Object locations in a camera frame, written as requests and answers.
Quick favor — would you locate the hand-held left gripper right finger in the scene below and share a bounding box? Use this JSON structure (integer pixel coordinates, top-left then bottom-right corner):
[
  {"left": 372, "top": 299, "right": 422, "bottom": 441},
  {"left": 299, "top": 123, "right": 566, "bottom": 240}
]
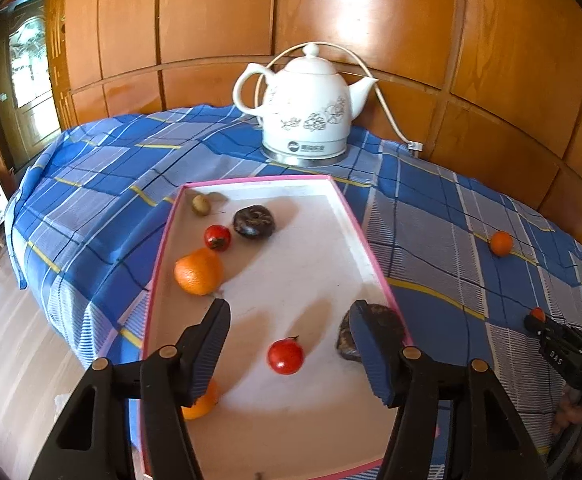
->
[{"left": 348, "top": 299, "right": 554, "bottom": 480}]

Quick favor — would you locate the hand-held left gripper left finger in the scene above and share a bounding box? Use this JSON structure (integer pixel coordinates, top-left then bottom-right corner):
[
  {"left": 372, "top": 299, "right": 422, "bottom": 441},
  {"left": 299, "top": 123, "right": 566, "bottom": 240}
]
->
[{"left": 28, "top": 298, "right": 232, "bottom": 480}]

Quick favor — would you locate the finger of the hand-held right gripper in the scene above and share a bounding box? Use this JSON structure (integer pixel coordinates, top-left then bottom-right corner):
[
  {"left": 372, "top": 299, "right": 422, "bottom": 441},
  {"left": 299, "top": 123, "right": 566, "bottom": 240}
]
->
[{"left": 523, "top": 314, "right": 556, "bottom": 336}]

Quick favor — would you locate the chocolate donut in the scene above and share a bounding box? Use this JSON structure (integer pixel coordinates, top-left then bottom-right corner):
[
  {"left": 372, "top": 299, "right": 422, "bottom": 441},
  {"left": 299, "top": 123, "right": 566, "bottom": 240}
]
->
[
  {"left": 336, "top": 302, "right": 406, "bottom": 363},
  {"left": 232, "top": 205, "right": 276, "bottom": 240}
]

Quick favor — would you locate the medium orange mandarin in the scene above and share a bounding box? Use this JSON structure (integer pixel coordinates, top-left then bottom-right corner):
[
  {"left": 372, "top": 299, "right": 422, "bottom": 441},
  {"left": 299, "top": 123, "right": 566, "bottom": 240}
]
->
[{"left": 181, "top": 379, "right": 220, "bottom": 421}]

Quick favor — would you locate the white tray with pink rim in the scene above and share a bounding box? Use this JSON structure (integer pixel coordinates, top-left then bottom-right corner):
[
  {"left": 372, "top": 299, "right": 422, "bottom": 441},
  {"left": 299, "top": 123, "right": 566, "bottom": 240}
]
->
[{"left": 138, "top": 175, "right": 442, "bottom": 480}]

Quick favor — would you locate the large red tomato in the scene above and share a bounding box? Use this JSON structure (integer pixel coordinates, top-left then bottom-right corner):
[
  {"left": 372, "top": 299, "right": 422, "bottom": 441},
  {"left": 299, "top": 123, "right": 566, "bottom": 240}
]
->
[{"left": 204, "top": 224, "right": 232, "bottom": 252}]

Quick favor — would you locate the person's right hand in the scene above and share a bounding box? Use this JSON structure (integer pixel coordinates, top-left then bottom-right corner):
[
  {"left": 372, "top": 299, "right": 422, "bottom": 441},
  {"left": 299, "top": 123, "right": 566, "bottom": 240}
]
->
[{"left": 553, "top": 400, "right": 582, "bottom": 436}]

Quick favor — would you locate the large orange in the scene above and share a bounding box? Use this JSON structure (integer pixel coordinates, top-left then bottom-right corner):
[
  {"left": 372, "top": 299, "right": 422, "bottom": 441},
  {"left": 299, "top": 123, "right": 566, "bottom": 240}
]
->
[{"left": 174, "top": 247, "right": 224, "bottom": 296}]

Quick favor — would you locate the small orange mandarin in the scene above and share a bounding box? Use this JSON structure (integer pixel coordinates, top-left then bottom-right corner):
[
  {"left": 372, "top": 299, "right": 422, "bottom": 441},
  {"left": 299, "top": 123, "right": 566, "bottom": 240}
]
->
[{"left": 489, "top": 230, "right": 514, "bottom": 257}]

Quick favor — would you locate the blue plaid tablecloth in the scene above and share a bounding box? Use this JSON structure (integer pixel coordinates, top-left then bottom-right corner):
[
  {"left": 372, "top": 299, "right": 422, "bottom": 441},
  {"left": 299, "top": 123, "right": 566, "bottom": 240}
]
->
[{"left": 6, "top": 104, "right": 582, "bottom": 461}]

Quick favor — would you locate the white ceramic electric kettle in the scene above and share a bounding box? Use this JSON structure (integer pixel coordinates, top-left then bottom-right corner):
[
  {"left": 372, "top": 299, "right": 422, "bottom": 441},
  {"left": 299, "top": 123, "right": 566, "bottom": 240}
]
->
[{"left": 232, "top": 42, "right": 379, "bottom": 166}]

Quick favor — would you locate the wooden door with glass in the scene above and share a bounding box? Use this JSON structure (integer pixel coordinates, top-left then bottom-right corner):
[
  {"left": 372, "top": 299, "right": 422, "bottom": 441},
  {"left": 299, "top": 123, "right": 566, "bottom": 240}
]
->
[{"left": 0, "top": 0, "right": 72, "bottom": 171}]

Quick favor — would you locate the white kettle power cable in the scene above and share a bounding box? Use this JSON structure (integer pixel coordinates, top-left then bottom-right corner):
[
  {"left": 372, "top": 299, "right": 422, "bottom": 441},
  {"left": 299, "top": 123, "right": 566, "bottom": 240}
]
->
[{"left": 266, "top": 42, "right": 414, "bottom": 147}]

